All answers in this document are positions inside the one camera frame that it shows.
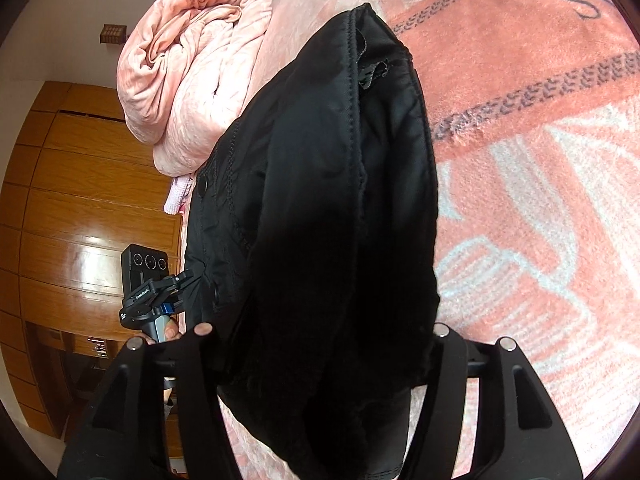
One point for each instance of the person's left hand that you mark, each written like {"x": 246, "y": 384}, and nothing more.
{"x": 172, "y": 332}

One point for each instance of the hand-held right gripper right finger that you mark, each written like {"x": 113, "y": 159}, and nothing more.
{"x": 442, "y": 385}

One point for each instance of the rolled pink quilt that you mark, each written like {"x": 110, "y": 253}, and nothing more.
{"x": 190, "y": 75}

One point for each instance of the pale pink knit cloth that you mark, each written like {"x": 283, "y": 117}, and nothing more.
{"x": 177, "y": 192}

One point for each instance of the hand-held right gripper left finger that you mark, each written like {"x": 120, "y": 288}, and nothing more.
{"x": 200, "y": 385}

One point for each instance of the wooden wardrobe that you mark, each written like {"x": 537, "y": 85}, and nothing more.
{"x": 90, "y": 200}

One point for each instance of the black jacket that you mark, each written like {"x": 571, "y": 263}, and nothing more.
{"x": 310, "y": 210}

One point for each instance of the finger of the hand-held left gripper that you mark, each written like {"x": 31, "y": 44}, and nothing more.
{"x": 184, "y": 280}
{"x": 167, "y": 307}

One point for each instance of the pink patterned blanket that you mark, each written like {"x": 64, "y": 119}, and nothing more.
{"x": 525, "y": 160}

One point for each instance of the brown wall socket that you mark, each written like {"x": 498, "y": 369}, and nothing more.
{"x": 112, "y": 34}

